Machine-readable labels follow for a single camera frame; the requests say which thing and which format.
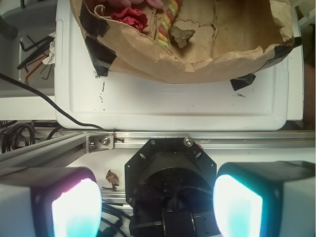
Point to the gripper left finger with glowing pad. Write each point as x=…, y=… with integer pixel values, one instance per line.
x=49, y=202

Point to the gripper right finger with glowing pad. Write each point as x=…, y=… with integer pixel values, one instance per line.
x=266, y=199

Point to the red paper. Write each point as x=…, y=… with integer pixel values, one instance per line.
x=132, y=17

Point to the crumpled white paper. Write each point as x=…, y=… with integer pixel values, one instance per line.
x=50, y=59

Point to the white plastic bin lid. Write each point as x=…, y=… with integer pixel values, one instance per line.
x=124, y=102

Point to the orange hex key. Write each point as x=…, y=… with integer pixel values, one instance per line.
x=34, y=69

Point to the grey tray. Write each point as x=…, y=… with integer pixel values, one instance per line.
x=20, y=58

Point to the black hex keys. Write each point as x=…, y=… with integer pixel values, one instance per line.
x=39, y=49

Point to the brown paper bag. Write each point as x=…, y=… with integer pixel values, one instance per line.
x=233, y=39

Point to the brown rock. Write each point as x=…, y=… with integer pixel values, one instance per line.
x=180, y=37

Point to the pink plush bunny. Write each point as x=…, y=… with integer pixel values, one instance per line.
x=128, y=3

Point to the aluminium frame rail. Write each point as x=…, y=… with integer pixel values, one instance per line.
x=73, y=144

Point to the multicolour twisted rope toy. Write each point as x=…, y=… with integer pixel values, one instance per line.
x=166, y=23

